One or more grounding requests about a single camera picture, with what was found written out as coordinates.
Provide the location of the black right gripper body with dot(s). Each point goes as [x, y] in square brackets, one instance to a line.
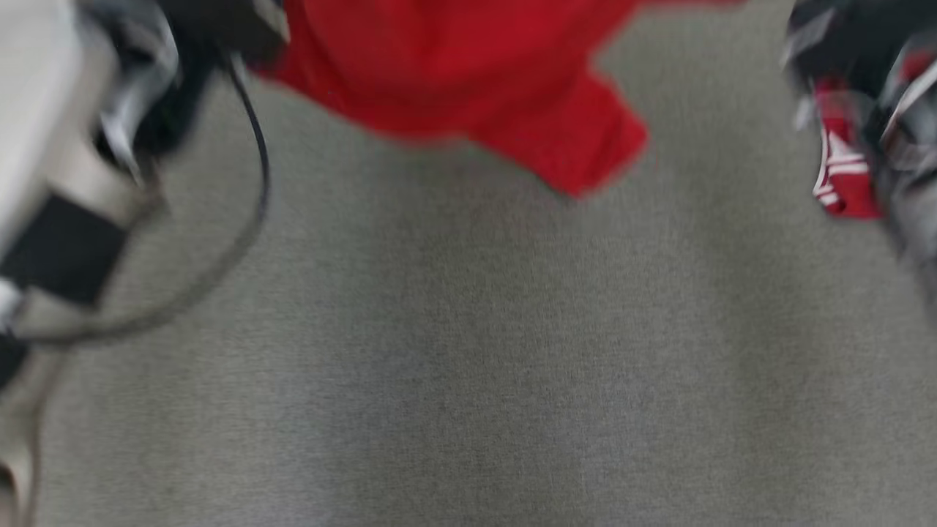
[856, 36]

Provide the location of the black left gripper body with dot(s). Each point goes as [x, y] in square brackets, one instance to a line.
[219, 29]

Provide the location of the red shorts with white stripes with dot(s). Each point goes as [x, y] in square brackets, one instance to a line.
[454, 66]

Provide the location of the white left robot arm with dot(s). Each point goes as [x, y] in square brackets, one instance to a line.
[44, 110]

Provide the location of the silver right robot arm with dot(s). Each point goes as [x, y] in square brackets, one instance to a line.
[919, 183]

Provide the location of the grey fabric sofa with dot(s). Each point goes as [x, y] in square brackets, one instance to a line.
[512, 366]

